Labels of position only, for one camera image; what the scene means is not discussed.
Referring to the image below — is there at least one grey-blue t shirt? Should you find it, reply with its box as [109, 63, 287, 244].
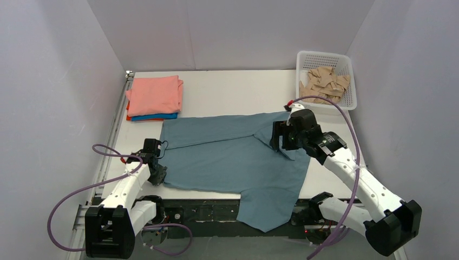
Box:
[160, 112, 310, 232]

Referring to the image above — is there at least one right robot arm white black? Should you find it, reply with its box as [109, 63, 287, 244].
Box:
[270, 108, 422, 256]

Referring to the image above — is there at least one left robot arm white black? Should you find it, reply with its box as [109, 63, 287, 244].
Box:
[84, 139, 167, 259]

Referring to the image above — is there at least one orange folded t shirt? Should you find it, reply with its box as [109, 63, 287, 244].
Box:
[126, 102, 175, 122]

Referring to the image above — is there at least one blue folded t shirt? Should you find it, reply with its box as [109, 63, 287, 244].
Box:
[131, 111, 179, 122]

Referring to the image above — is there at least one beige crumpled t shirt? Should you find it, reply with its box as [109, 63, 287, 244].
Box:
[298, 67, 351, 103]

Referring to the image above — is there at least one pink folded t shirt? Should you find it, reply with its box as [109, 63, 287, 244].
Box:
[125, 75, 183, 118]

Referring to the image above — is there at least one white plastic basket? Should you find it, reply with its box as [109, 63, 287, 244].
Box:
[296, 51, 357, 114]

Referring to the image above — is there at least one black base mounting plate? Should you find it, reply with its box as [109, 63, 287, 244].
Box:
[129, 199, 345, 240]

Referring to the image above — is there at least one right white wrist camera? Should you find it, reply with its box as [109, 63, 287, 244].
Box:
[284, 100, 305, 114]

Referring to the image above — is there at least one aluminium left side rail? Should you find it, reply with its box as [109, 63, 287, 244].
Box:
[86, 70, 135, 206]

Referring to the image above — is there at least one aluminium front frame rail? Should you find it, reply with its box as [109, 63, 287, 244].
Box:
[66, 205, 408, 260]

